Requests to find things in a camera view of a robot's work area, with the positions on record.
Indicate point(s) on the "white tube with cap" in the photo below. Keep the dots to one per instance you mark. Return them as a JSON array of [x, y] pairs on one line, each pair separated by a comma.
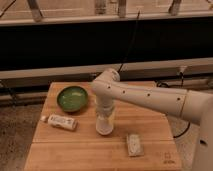
[[63, 122]]

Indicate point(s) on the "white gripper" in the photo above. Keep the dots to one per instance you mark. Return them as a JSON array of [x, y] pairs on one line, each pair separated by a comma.
[[104, 106]]

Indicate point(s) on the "white wrapped packet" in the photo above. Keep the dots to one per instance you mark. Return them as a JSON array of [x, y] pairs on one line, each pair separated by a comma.
[[134, 146]]

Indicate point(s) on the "white ceramic cup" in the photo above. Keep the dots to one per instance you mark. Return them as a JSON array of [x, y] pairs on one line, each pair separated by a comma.
[[105, 123]]

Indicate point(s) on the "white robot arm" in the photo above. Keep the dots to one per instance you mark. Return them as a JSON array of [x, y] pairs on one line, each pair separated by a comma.
[[192, 106]]

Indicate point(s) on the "green ceramic bowl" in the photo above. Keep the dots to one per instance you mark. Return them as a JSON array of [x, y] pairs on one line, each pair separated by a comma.
[[72, 98]]

